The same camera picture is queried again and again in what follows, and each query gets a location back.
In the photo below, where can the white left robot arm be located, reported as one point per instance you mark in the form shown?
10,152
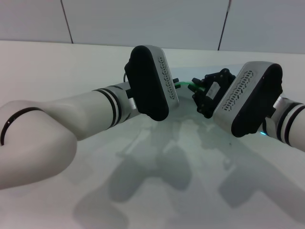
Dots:
59,124

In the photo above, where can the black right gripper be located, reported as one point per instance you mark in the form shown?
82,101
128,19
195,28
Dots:
212,89

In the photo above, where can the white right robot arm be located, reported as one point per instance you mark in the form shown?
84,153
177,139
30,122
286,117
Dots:
290,124

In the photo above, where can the clear document bag green zip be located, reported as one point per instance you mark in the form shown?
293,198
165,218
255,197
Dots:
184,84

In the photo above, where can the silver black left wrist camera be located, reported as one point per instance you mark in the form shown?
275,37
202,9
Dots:
147,90

